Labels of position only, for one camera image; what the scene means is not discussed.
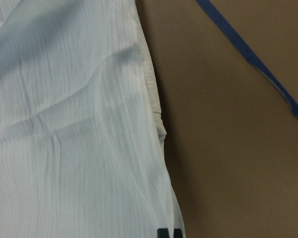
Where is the light blue shirt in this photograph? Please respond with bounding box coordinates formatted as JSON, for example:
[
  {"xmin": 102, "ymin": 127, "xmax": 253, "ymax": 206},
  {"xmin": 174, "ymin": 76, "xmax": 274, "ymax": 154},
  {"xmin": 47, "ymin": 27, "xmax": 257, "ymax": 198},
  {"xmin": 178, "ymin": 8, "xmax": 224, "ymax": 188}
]
[{"xmin": 0, "ymin": 0, "xmax": 186, "ymax": 238}]

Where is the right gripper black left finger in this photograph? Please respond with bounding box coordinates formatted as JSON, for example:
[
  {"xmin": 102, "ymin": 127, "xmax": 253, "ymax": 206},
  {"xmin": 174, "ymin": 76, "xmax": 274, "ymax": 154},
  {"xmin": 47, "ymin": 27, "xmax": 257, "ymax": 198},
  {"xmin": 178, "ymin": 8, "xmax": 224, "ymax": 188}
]
[{"xmin": 157, "ymin": 228, "xmax": 169, "ymax": 238}]

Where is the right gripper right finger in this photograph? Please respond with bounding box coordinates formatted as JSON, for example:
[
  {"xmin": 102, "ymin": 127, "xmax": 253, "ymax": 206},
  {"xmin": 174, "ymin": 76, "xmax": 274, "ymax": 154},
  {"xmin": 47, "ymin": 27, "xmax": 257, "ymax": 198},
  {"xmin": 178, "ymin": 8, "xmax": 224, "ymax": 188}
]
[{"xmin": 173, "ymin": 229, "xmax": 183, "ymax": 238}]

